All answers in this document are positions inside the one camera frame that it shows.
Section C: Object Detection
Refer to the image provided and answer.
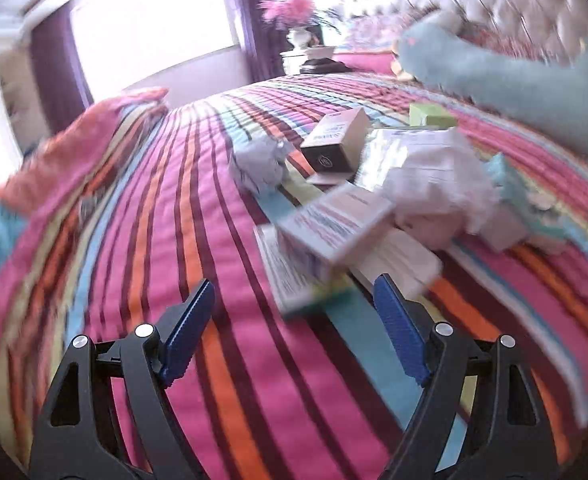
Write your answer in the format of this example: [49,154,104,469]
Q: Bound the pink and white carton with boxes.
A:
[274,185,395,281]

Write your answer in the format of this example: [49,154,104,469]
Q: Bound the purple curtain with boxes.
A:
[31,7,94,136]
[224,0,295,83]

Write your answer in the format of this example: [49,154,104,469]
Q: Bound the white vase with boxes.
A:
[286,27,311,52]

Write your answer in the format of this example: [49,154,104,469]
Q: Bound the brown and white box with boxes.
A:
[300,107,372,175]

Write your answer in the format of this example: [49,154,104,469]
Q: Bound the bright window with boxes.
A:
[68,0,245,91]

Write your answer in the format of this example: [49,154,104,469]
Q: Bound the green box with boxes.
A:
[408,102,459,128]

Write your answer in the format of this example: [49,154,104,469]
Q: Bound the tufted cream headboard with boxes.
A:
[346,0,588,68]

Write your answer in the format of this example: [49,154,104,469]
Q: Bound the white crumpled paper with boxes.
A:
[381,127,502,251]

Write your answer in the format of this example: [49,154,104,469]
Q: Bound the flat printed carton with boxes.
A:
[254,225,355,318]

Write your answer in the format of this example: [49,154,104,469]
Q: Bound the floral pillow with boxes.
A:
[346,15,425,53]

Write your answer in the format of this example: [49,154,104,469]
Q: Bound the grey crumpled paper ball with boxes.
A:
[228,139,289,195]

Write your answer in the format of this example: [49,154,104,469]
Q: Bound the folded multicoloured quilt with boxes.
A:
[0,86,169,311]

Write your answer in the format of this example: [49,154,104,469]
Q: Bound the striped multicoloured bedspread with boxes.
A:
[0,72,588,480]

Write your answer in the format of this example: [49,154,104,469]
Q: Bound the white nightstand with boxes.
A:
[280,45,345,77]

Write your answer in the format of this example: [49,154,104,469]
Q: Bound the teal plush toy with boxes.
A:
[396,10,588,171]

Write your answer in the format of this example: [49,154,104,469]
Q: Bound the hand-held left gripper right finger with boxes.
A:
[373,273,560,480]

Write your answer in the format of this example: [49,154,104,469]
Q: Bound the flat white carton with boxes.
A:
[354,232,442,301]

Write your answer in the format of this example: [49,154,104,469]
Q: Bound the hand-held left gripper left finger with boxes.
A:
[28,279,217,480]

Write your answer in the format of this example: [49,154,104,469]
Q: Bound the cream wardrobe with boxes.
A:
[0,45,49,161]

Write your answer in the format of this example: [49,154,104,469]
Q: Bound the pink pillow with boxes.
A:
[334,50,399,76]

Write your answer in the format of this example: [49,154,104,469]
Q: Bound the clear plastic packet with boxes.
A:
[354,127,455,191]

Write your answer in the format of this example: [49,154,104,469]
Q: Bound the dark tray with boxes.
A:
[299,57,349,75]

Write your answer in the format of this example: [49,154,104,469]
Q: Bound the pink flower bunch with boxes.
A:
[260,0,345,31]

